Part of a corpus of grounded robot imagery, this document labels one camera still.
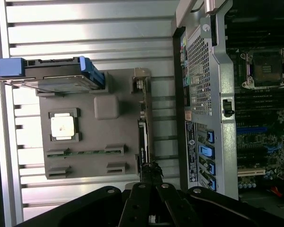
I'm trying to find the green RAM stick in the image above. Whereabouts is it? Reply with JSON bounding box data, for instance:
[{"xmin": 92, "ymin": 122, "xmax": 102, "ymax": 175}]
[{"xmin": 47, "ymin": 149, "xmax": 123, "ymax": 157}]

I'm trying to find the grey plastic parts rack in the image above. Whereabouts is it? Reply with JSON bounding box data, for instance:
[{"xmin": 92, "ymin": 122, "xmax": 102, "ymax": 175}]
[{"xmin": 35, "ymin": 68, "xmax": 154, "ymax": 182}]

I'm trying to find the white expansion slot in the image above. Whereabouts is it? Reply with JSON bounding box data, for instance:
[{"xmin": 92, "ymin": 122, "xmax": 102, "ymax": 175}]
[{"xmin": 237, "ymin": 168, "xmax": 266, "ymax": 177}]

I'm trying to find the green motherboard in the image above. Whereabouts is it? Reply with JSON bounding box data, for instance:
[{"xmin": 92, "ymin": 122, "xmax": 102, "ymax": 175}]
[{"xmin": 226, "ymin": 9, "xmax": 284, "ymax": 197}]

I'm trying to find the silver CPU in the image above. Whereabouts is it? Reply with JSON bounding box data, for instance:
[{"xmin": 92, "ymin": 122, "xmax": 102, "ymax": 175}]
[{"xmin": 50, "ymin": 115, "xmax": 75, "ymax": 138}]

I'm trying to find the blue expansion slot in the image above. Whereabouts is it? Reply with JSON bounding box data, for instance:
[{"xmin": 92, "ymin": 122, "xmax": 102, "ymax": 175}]
[{"xmin": 236, "ymin": 127, "xmax": 270, "ymax": 135}]

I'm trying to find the hard disk in blue caddy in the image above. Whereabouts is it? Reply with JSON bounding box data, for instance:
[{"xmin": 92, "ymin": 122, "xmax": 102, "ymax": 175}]
[{"xmin": 0, "ymin": 56, "xmax": 107, "ymax": 93}]

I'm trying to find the open dark grey PC case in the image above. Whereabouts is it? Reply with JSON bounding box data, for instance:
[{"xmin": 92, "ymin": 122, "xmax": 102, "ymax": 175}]
[{"xmin": 171, "ymin": 0, "xmax": 284, "ymax": 213}]

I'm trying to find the CPU socket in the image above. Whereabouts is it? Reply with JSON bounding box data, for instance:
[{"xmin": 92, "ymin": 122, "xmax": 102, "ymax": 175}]
[{"xmin": 240, "ymin": 48, "xmax": 284, "ymax": 90}]

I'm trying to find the multicolour wire bundle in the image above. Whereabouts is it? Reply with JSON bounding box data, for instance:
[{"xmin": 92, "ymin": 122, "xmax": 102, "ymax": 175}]
[{"xmin": 266, "ymin": 185, "xmax": 284, "ymax": 198}]

